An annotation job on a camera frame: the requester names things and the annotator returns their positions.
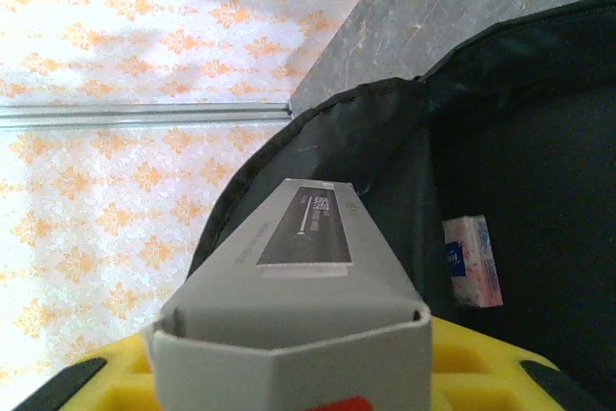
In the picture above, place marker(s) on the small pink white packet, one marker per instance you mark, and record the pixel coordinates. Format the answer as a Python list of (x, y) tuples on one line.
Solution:
[(474, 262)]

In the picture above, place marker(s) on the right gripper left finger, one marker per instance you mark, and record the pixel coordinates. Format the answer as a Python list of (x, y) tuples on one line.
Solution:
[(115, 382)]

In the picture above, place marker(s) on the aluminium frame post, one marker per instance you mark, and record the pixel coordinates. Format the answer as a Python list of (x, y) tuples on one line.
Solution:
[(144, 115)]

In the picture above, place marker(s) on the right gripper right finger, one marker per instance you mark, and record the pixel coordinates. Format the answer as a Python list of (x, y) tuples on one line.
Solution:
[(481, 358)]

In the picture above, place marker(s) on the black backpack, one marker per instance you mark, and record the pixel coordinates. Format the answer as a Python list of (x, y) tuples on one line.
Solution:
[(529, 141)]

